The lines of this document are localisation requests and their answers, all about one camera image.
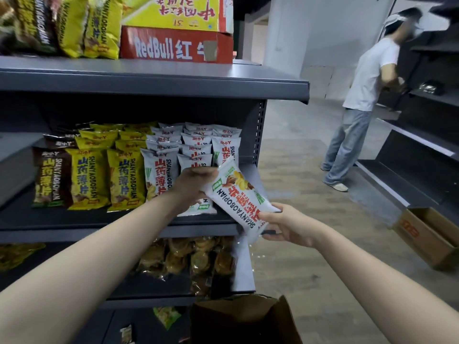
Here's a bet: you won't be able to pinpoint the person's left hand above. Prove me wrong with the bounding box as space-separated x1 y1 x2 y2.
168 166 219 215

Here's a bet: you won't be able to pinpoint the tan carton with red print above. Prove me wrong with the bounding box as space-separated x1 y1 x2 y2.
392 206 459 272

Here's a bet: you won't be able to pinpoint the person's right forearm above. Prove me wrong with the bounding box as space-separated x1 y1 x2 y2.
315 225 459 344

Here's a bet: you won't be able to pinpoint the person's left forearm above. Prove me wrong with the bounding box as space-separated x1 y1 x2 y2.
0 195 180 344

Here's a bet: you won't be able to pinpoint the orange wrapped snacks on shelf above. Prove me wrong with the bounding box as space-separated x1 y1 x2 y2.
0 243 47 272

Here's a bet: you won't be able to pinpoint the red carton with white lettering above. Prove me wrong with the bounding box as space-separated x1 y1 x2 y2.
120 25 235 65

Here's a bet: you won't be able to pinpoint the person's right hand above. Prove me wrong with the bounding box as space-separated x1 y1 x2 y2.
258 202 324 249

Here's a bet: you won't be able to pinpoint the dark grey metal shelf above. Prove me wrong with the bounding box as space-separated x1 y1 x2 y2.
0 55 311 344

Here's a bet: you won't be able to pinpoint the yellow printed carton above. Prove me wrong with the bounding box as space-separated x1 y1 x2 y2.
121 0 235 35

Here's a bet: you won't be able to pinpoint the brown cardboard box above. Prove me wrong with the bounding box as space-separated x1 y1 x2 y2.
190 294 304 344

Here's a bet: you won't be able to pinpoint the pile of wrapped pastries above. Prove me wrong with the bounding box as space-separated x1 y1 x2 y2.
137 236 238 297

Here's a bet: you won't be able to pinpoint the black wall shelving unit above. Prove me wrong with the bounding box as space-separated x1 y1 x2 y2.
356 0 459 226

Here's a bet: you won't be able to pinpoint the metal bowl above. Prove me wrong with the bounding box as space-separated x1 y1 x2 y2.
417 82 440 96

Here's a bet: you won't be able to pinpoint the yellow-green flat packet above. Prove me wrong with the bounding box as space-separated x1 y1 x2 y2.
153 306 183 331

